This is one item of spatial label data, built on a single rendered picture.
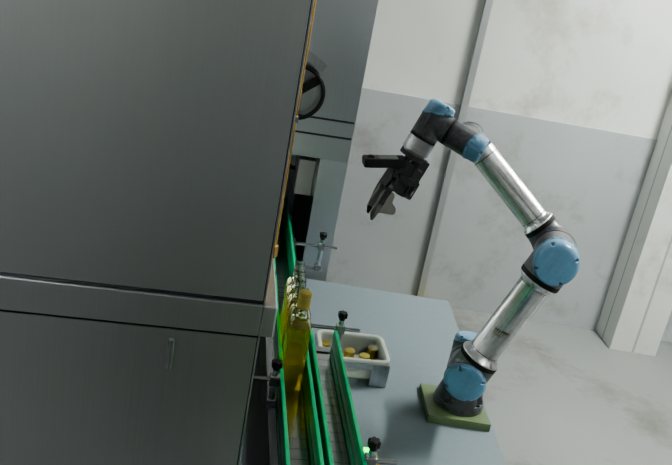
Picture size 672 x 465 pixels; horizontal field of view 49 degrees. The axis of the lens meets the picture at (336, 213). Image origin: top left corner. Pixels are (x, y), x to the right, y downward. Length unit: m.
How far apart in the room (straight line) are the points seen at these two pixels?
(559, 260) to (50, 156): 1.28
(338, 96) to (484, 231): 2.13
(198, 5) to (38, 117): 0.30
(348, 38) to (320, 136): 0.38
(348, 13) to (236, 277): 1.69
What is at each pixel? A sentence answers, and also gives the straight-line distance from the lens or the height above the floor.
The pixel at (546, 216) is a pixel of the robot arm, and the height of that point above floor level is 1.41.
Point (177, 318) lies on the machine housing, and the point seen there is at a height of 1.35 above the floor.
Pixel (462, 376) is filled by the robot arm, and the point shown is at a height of 0.97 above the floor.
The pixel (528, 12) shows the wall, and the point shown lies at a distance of 4.52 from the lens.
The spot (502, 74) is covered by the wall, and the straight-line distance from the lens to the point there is 4.52.
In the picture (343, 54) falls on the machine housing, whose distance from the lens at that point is 2.82.
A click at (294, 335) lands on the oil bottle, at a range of 1.94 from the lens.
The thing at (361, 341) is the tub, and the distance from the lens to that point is 2.47.
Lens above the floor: 1.97
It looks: 19 degrees down
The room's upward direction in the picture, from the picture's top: 11 degrees clockwise
